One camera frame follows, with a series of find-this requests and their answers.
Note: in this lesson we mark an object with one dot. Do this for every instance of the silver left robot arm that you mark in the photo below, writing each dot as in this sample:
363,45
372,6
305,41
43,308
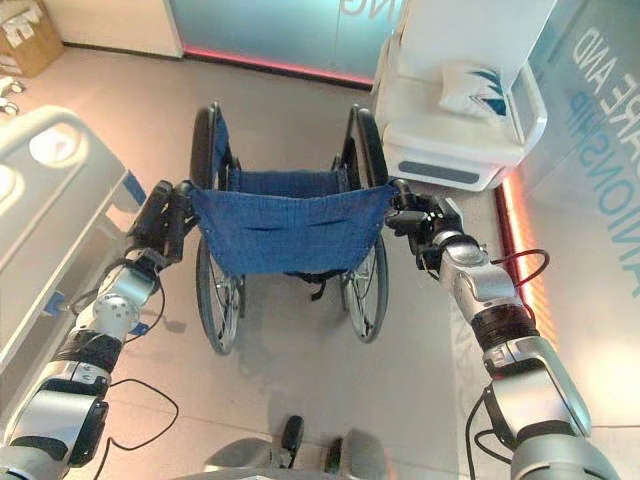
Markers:
75,350

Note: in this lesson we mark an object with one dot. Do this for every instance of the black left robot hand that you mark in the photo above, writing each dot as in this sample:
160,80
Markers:
162,216

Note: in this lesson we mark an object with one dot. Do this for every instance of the blue seat wheelchair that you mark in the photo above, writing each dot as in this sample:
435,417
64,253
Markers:
285,225

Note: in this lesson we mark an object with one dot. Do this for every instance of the silver robot legs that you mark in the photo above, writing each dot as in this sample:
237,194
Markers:
295,455

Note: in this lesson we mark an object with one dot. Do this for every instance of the cardboard box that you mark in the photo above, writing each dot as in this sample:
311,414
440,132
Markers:
25,35

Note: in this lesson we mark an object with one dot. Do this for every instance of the white armchair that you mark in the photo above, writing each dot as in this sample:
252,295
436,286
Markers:
450,115

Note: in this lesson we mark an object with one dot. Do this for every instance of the glass partition with lettering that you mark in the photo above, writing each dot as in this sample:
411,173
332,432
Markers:
590,125

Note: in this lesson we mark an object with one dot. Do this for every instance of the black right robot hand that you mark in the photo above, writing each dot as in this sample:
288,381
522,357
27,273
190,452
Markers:
419,219

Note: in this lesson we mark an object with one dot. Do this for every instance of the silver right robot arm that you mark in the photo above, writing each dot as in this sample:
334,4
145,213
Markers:
520,360

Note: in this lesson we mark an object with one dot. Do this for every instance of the white blue print pillow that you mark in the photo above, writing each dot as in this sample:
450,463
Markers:
472,90

